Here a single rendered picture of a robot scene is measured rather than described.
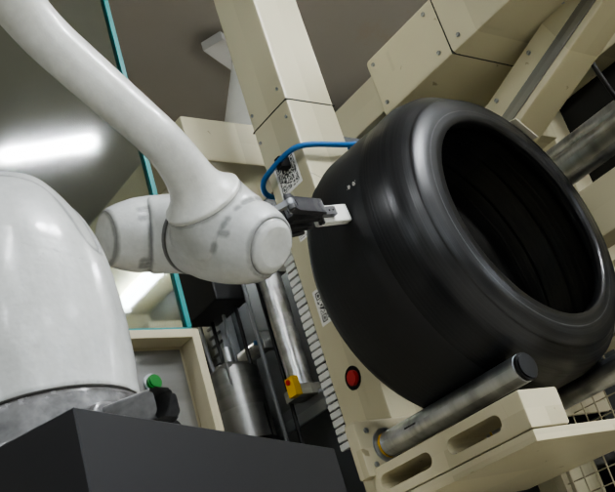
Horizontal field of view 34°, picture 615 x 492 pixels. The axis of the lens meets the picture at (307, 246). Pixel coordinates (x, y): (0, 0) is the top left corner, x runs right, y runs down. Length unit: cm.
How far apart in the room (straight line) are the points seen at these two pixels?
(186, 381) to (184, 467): 134
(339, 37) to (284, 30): 334
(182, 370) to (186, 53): 344
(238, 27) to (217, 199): 110
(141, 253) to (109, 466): 72
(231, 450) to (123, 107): 57
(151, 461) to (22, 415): 12
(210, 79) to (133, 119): 435
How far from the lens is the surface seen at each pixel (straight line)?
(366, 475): 172
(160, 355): 202
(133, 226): 132
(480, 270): 155
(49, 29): 125
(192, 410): 200
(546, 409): 152
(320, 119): 212
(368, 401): 187
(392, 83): 224
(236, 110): 274
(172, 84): 552
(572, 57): 212
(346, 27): 552
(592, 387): 179
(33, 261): 79
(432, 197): 157
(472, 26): 209
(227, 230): 120
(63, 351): 76
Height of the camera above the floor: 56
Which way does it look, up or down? 23 degrees up
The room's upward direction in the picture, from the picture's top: 18 degrees counter-clockwise
